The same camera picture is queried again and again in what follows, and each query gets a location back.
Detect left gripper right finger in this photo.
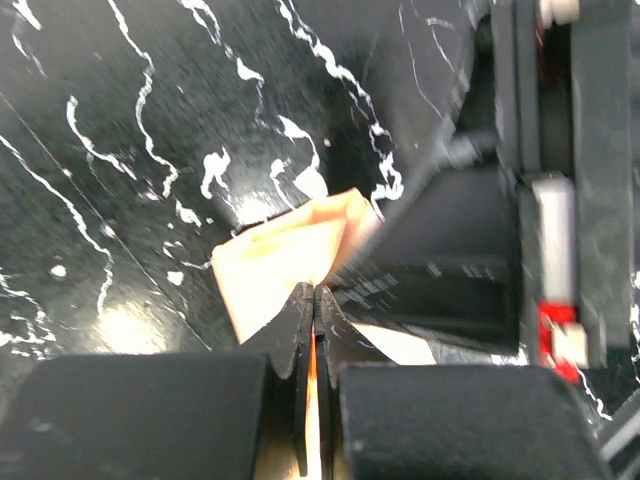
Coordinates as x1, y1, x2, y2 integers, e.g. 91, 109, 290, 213
314, 286, 391, 478

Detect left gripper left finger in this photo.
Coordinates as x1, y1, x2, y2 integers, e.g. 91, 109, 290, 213
240, 283, 314, 475

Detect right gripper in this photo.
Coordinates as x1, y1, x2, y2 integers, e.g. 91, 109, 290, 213
329, 1, 638, 384

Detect peach cloth napkin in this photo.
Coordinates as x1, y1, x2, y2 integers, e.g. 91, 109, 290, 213
211, 188, 435, 479

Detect black marble pattern mat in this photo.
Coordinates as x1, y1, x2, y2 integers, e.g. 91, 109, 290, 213
0, 0, 640, 426

